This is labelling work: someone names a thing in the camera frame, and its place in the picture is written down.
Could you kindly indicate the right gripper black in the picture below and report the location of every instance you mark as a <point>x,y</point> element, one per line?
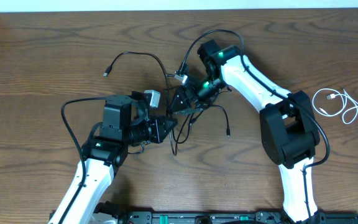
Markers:
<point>189,88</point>

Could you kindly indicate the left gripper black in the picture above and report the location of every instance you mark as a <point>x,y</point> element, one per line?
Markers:
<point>160,132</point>

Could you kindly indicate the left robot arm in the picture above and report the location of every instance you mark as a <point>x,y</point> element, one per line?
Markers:
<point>126,122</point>

